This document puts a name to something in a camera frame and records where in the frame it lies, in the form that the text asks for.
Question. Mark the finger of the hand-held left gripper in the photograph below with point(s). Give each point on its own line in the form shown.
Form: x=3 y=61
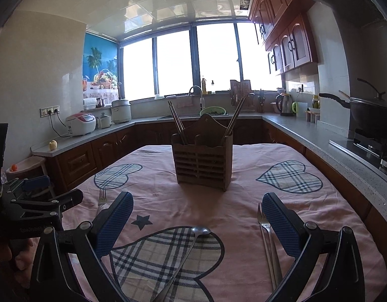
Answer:
x=36 y=185
x=67 y=201

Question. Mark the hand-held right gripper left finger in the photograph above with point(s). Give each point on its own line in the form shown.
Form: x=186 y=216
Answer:
x=116 y=223

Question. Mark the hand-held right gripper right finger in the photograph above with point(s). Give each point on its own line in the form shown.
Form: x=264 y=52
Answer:
x=280 y=223

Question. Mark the wooden slatted utensil holder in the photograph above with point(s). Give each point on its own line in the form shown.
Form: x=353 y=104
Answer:
x=199 y=163

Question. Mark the brown wooden chopstick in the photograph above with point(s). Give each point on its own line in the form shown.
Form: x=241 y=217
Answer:
x=233 y=117

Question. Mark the dark wooden chopstick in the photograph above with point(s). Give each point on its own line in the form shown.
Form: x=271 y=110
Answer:
x=174 y=121
x=178 y=121

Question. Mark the pink plastic stool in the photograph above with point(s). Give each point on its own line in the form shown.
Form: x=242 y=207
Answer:
x=26 y=170

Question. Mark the metal fork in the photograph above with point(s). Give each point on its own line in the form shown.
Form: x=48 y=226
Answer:
x=260 y=214
x=102 y=198

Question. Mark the slim metal utensil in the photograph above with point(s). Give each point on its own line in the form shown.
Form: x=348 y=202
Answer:
x=275 y=258

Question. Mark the yellow apple-shaped object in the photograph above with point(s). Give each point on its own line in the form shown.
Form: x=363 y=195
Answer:
x=53 y=145

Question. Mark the brown wooden lower cabinets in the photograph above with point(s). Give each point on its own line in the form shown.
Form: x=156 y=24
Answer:
x=86 y=160

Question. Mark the brown wooden cabinets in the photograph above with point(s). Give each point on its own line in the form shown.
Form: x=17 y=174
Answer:
x=284 y=28
x=86 y=160

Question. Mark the pink plaid-heart tablecloth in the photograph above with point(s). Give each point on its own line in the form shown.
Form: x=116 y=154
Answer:
x=212 y=204

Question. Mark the white and red rice cooker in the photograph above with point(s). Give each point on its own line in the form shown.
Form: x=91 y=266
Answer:
x=81 y=124

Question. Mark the metal spoon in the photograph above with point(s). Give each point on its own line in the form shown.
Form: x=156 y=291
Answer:
x=200 y=230

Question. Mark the small white appliance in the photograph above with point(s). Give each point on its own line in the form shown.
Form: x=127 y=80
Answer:
x=104 y=121

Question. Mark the grey speckled countertop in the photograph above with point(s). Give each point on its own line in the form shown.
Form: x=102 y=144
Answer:
x=307 y=132

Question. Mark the paper towel roll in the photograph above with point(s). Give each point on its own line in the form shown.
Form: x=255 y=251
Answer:
x=90 y=103

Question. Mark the large white cooker pot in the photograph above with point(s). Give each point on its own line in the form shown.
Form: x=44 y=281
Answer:
x=121 y=111

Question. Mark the light wooden chopstick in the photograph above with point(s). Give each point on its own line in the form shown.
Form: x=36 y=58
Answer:
x=236 y=116

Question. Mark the green cup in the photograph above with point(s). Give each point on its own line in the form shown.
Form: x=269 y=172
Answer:
x=295 y=107

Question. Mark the steel electric kettle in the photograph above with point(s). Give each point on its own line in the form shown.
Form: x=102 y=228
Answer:
x=284 y=105

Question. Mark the gas stove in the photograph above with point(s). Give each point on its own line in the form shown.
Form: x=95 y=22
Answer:
x=373 y=146

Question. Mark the dark countertop tool holder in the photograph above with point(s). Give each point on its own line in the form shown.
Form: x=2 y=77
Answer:
x=262 y=102

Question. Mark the green plastic basin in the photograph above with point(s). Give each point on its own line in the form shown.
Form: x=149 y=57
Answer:
x=213 y=111

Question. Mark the wooden spatula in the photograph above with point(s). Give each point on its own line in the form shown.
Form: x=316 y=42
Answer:
x=344 y=95

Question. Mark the black wok with lid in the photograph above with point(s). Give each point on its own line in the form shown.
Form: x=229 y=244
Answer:
x=370 y=110

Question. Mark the small soap bottle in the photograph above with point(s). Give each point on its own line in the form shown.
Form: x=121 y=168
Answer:
x=213 y=88

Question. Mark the kitchen faucet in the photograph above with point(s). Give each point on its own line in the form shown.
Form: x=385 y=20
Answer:
x=196 y=91

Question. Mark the dark oil bottle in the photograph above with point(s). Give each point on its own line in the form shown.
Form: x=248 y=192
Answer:
x=204 y=85

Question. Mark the kitchen window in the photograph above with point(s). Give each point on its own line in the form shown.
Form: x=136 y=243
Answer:
x=212 y=59

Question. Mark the brown wooden upper cabinets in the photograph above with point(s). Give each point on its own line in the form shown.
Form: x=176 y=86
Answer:
x=284 y=28

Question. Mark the wall power outlet strip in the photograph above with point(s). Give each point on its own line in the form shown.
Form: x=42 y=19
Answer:
x=49 y=110

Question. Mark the tropical fruit wall poster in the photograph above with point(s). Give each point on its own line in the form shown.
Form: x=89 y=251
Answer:
x=100 y=66

